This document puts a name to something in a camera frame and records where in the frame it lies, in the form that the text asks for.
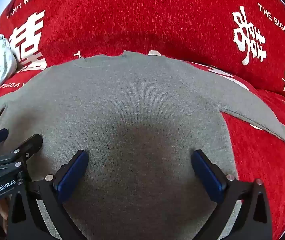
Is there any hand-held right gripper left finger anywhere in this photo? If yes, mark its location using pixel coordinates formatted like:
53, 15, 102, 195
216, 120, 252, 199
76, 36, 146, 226
6, 149, 89, 240

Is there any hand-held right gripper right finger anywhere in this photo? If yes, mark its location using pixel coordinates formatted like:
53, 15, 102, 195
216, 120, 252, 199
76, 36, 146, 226
191, 149, 273, 240

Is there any red printed sofa blanket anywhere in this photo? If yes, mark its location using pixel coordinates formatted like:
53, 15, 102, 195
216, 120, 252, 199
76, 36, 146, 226
0, 0, 285, 240

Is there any beige knitted sock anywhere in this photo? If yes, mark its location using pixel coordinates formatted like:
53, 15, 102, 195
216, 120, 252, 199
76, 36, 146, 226
0, 50, 285, 240

